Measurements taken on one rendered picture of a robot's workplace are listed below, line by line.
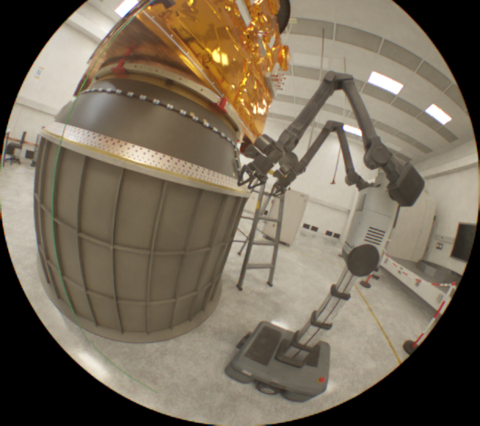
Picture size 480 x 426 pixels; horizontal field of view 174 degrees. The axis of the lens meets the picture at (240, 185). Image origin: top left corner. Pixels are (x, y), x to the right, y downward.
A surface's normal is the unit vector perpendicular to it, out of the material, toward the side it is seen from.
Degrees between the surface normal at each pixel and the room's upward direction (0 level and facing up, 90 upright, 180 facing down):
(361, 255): 90
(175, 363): 0
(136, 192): 90
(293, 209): 90
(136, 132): 62
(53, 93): 90
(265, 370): 0
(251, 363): 0
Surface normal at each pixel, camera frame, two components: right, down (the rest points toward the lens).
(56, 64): 0.90, 0.29
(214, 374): 0.30, -0.95
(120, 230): 0.50, 0.16
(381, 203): -0.45, -0.14
